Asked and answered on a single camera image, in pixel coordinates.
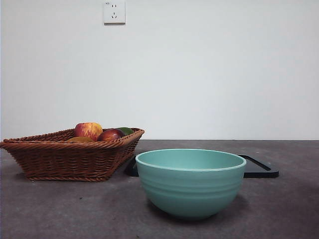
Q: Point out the green fruit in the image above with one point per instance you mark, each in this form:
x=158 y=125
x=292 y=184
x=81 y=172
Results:
x=127 y=130

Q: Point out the brown wicker basket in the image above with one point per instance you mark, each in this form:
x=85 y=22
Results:
x=64 y=161

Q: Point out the dark red apple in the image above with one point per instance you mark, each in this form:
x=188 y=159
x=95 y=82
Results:
x=111 y=135

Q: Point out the white wall socket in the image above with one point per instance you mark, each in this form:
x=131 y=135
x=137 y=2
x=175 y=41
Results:
x=114 y=12

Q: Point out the red yellow apple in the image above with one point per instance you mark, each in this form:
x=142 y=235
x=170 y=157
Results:
x=88 y=131

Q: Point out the teal ribbed bowl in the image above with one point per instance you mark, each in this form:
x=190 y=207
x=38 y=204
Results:
x=190 y=191

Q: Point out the brown kiwifruit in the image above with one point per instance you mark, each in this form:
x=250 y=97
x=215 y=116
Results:
x=79 y=139

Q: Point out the black rectangular tray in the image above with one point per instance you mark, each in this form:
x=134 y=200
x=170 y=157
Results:
x=260 y=171

